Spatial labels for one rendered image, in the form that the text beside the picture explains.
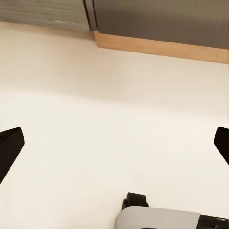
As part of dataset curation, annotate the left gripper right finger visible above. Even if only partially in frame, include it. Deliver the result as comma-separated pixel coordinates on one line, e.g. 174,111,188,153
214,127,229,165

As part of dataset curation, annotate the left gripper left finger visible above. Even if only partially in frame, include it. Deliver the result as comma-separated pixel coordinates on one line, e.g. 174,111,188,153
0,127,25,184

